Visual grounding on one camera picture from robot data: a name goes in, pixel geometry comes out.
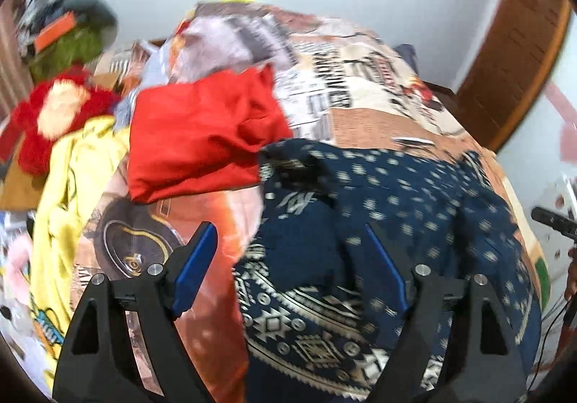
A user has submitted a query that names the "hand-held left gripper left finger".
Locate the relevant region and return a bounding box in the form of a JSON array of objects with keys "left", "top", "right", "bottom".
[{"left": 53, "top": 221, "right": 219, "bottom": 403}]

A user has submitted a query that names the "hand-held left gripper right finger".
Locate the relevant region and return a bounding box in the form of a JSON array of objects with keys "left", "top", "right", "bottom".
[{"left": 363, "top": 223, "right": 529, "bottom": 403}]

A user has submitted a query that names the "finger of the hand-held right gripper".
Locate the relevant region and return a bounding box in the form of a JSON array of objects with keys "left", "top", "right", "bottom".
[{"left": 531, "top": 206, "right": 577, "bottom": 240}]

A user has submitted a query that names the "navy patterned garment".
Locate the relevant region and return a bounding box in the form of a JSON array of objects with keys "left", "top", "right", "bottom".
[{"left": 232, "top": 138, "right": 542, "bottom": 403}]

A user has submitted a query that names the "red cloth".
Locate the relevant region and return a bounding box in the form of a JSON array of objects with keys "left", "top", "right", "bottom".
[{"left": 127, "top": 64, "right": 294, "bottom": 204}]

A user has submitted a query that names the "yellow cloth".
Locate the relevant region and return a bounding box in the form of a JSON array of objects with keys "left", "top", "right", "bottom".
[{"left": 29, "top": 115, "right": 131, "bottom": 368}]

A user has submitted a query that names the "wooden wardrobe with heart stickers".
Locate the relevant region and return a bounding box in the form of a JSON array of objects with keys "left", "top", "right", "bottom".
[{"left": 455, "top": 0, "right": 577, "bottom": 260}]

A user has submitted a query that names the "bed with printed sheet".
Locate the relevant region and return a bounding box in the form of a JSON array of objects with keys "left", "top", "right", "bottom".
[{"left": 72, "top": 2, "right": 553, "bottom": 403}]

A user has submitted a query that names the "pink plush toy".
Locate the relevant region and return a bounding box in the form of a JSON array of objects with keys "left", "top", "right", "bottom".
[{"left": 0, "top": 236, "right": 32, "bottom": 296}]

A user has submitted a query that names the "wooden side table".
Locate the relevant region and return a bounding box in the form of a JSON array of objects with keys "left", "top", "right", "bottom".
[{"left": 0, "top": 151, "right": 50, "bottom": 210}]

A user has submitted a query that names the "grey blue backpack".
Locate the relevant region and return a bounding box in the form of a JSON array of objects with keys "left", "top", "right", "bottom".
[{"left": 392, "top": 44, "right": 422, "bottom": 79}]

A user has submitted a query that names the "red plush toy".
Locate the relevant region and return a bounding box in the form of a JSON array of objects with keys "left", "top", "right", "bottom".
[{"left": 0, "top": 65, "right": 122, "bottom": 176}]

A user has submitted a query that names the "crumpled newspaper print quilt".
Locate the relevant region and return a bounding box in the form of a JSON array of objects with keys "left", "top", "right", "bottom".
[{"left": 135, "top": 2, "right": 298, "bottom": 86}]

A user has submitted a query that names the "green patterned cover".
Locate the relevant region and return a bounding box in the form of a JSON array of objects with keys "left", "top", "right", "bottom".
[{"left": 29, "top": 25, "right": 106, "bottom": 81}]

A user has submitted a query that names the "dark grey bag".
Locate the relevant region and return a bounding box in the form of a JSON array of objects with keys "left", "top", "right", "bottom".
[{"left": 67, "top": 0, "right": 119, "bottom": 48}]

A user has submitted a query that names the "brown striped curtain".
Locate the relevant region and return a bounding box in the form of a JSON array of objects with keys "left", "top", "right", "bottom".
[{"left": 0, "top": 0, "right": 34, "bottom": 115}]

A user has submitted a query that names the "orange box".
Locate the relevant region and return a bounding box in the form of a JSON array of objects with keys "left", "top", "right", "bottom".
[{"left": 34, "top": 11, "right": 77, "bottom": 50}]

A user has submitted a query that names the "thin black cable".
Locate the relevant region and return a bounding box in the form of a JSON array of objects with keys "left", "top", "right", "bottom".
[{"left": 527, "top": 295, "right": 573, "bottom": 390}]

